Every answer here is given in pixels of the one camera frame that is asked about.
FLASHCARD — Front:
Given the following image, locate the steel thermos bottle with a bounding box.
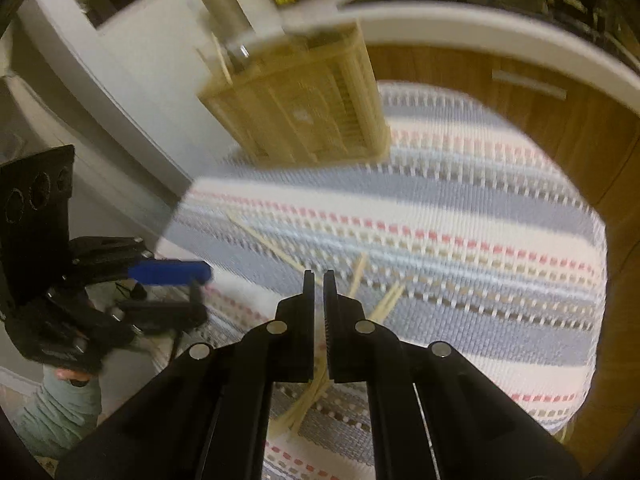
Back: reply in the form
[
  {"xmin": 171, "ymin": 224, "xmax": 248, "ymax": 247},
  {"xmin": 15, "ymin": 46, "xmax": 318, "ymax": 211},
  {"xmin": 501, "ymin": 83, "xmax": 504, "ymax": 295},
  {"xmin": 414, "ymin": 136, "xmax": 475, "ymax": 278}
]
[{"xmin": 192, "ymin": 0, "xmax": 256, "ymax": 68}]

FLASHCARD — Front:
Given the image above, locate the white refrigerator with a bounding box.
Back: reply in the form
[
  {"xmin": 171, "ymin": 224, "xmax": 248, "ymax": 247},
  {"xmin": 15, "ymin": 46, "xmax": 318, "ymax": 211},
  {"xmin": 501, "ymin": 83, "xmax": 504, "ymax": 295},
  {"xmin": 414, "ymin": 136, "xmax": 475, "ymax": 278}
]
[{"xmin": 17, "ymin": 0, "xmax": 351, "ymax": 211}]

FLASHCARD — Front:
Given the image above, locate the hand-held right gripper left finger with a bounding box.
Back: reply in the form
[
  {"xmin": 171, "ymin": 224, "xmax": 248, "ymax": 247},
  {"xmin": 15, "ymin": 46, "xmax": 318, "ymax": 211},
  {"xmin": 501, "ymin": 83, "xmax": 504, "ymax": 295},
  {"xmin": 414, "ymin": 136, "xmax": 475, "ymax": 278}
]
[{"xmin": 55, "ymin": 270, "xmax": 317, "ymax": 480}]

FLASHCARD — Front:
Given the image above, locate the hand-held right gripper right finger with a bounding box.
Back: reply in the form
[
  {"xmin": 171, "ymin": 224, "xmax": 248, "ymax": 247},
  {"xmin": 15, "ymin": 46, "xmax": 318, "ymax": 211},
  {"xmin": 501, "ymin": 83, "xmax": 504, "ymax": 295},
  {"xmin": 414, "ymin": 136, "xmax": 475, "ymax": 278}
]
[{"xmin": 323, "ymin": 269, "xmax": 585, "ymax": 480}]

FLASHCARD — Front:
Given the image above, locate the beige plastic utensil basket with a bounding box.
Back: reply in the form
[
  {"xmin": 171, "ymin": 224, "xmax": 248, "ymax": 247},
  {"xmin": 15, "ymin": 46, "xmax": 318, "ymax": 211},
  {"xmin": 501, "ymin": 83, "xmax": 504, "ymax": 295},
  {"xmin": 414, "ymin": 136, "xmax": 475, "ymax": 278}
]
[{"xmin": 197, "ymin": 22, "xmax": 392, "ymax": 167}]

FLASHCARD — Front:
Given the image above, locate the striped woven table mat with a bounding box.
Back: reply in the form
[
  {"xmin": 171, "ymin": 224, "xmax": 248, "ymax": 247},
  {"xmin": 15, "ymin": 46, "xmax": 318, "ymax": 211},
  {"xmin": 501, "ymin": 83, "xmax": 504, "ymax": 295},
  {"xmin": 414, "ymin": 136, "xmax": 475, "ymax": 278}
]
[{"xmin": 155, "ymin": 80, "xmax": 608, "ymax": 480}]

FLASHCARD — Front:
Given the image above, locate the person's left forearm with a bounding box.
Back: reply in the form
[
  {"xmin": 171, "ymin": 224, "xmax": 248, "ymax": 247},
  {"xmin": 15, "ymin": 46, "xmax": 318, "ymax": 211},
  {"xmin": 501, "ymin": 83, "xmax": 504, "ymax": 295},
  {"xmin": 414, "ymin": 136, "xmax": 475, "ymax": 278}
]
[{"xmin": 15, "ymin": 365, "xmax": 103, "ymax": 461}]

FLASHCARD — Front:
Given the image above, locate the long metal drawer handle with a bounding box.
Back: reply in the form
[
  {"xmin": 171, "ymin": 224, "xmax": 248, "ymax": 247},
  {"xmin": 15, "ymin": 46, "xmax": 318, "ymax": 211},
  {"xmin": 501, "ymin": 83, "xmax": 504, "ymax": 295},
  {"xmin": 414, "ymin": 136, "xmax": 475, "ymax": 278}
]
[{"xmin": 491, "ymin": 69, "xmax": 568, "ymax": 101}]

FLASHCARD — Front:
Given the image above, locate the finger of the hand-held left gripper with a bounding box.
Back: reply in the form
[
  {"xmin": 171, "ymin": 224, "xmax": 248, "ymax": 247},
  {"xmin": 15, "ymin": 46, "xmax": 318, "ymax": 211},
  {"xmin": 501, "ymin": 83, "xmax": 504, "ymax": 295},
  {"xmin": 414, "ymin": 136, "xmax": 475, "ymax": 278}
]
[
  {"xmin": 67, "ymin": 236, "xmax": 214, "ymax": 287},
  {"xmin": 112, "ymin": 284, "xmax": 209, "ymax": 334}
]

